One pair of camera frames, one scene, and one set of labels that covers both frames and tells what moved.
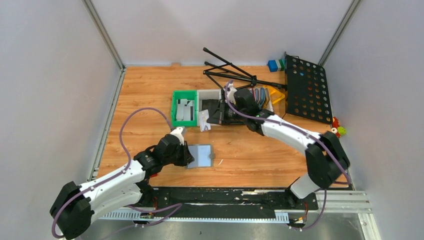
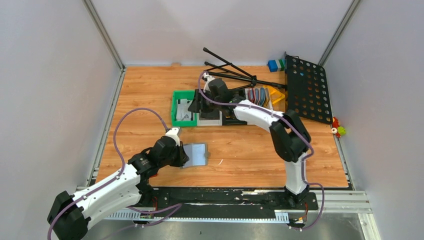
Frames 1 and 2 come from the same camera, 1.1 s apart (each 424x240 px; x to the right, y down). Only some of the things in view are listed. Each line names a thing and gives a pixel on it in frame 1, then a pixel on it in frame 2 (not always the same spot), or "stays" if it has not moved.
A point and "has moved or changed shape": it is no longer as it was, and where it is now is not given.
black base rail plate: x=225 y=201 stays
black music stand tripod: x=251 y=78 stays
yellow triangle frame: x=275 y=95 stays
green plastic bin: x=183 y=94 stays
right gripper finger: x=222 y=107 to x=198 y=95
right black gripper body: x=230 y=115 to x=208 y=106
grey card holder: x=203 y=155 has moved or changed shape
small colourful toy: x=339 y=130 stays
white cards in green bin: x=185 y=109 stays
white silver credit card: x=204 y=115 to x=182 y=113
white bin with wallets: x=263 y=97 stays
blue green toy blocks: x=276 y=65 stays
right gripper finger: x=216 y=118 to x=196 y=106
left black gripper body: x=179 y=157 stays
